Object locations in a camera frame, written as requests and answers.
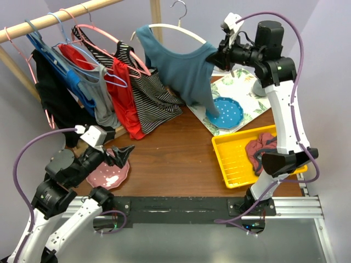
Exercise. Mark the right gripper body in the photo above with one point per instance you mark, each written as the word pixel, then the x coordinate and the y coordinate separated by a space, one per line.
pixel 238 53

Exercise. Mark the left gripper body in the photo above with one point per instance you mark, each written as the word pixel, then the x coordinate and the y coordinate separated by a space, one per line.
pixel 91 159

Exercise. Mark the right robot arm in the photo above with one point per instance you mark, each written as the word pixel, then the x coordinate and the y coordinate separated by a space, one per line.
pixel 278 77

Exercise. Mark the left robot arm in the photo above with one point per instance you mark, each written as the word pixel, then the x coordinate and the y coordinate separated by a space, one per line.
pixel 41 242

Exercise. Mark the pink hanger with black top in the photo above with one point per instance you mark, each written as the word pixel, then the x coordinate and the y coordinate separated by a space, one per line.
pixel 50 119

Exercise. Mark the striped tank top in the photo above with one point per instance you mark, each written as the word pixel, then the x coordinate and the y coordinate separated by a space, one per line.
pixel 155 105

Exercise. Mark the black tank top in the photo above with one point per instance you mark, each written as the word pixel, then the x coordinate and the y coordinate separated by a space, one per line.
pixel 65 107

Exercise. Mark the grey tank top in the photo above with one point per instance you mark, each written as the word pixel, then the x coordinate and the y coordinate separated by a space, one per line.
pixel 94 88

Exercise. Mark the red tank top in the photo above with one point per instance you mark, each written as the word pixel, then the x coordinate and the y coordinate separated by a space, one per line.
pixel 122 98

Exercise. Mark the royal blue tank top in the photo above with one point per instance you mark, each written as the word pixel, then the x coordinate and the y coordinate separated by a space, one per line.
pixel 76 85

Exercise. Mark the maroon tank top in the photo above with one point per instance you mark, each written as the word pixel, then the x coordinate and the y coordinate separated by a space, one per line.
pixel 255 149

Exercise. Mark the light blue hanger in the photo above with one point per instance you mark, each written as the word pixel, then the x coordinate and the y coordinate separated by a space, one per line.
pixel 88 59

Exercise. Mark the pink hanger with striped top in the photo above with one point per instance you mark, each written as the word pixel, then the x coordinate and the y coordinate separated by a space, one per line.
pixel 144 70

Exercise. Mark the grey blue hanger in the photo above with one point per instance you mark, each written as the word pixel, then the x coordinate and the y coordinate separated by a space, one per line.
pixel 59 64

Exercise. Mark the pink dotted plate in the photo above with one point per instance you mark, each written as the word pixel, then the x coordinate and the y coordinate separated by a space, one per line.
pixel 107 176

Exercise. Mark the floral serving tray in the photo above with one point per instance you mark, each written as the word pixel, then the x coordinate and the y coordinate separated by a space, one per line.
pixel 237 86

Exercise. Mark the grey cup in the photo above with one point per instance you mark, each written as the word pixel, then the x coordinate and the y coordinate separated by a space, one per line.
pixel 257 89

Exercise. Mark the blue dotted plate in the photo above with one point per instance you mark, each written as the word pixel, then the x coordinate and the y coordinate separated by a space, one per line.
pixel 230 116

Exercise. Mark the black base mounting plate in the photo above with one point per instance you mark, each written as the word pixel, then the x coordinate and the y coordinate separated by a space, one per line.
pixel 179 210

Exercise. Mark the yellow plastic bin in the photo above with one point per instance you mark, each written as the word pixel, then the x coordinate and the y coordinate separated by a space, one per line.
pixel 237 170

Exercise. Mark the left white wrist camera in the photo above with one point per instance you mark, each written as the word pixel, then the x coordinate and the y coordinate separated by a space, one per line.
pixel 94 137

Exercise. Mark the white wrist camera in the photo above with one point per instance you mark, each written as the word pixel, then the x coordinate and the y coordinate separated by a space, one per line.
pixel 94 137
pixel 231 26

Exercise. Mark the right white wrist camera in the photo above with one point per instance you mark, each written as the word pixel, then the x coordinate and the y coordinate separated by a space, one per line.
pixel 231 26

